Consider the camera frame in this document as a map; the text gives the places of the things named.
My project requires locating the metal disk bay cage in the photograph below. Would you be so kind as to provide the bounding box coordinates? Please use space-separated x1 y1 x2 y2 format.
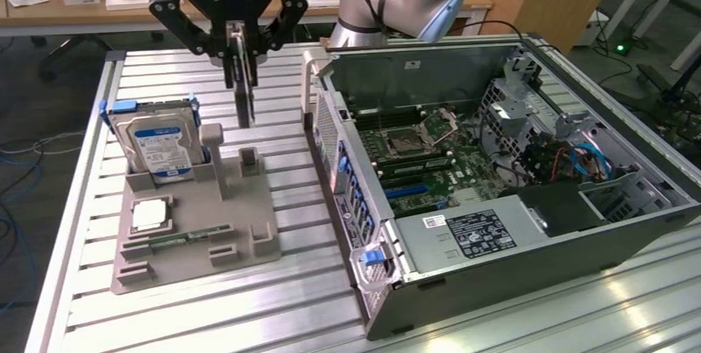
476 55 596 184

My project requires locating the green installed RAM stick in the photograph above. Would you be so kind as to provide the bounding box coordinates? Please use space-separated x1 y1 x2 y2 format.
377 158 457 178

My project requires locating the black floor equipment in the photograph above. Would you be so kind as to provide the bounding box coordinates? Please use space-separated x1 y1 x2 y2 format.
635 61 701 140

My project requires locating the hard disk with blue rails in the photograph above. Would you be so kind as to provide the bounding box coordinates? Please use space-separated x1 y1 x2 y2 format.
98 98 213 186

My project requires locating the grey plastic parts rack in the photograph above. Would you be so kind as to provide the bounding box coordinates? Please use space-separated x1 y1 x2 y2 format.
109 122 284 296

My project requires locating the black office chair base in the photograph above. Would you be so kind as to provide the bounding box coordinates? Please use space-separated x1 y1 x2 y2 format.
30 32 166 81

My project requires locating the metal socket cover frame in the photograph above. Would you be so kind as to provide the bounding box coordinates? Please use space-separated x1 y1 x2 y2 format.
417 107 462 135

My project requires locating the silver chipset heatsink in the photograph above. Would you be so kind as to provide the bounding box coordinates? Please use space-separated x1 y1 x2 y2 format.
457 186 497 204

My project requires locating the green Dell motherboard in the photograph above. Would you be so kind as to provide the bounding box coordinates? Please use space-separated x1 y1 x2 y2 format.
350 104 521 218

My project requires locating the green loose RAM stick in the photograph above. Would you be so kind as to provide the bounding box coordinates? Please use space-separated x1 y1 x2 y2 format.
123 225 231 248

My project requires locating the white table frame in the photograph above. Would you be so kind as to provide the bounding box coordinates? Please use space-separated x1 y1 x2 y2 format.
596 0 701 71

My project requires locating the blue disk wire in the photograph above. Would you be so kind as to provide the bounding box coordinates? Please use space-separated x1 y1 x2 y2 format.
569 143 615 184

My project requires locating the green graphics card metal bracket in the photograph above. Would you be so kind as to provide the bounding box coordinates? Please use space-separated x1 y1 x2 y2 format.
223 20 260 131

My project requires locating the white flat box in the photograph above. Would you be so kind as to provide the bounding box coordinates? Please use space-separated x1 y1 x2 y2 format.
103 0 153 11

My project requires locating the metal CPU socket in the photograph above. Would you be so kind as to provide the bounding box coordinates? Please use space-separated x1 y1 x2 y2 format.
382 126 440 161

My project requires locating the long black expansion slot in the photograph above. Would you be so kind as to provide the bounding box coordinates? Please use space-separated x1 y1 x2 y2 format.
381 175 428 190

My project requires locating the red disk wire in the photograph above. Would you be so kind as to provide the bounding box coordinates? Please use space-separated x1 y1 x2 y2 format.
549 143 567 184

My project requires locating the blue expansion slot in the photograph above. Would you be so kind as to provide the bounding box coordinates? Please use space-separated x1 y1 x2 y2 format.
385 183 430 200

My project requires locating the grey open PC case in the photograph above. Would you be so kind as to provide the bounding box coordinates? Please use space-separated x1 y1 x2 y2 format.
301 32 701 342

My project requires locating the black cable behind case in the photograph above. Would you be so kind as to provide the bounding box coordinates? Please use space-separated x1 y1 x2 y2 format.
449 19 555 48

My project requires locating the silver CPU chip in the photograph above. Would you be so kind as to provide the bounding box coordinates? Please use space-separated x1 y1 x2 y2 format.
131 200 173 231

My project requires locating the grey power supply unit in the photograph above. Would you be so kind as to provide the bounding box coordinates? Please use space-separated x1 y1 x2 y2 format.
393 195 549 284

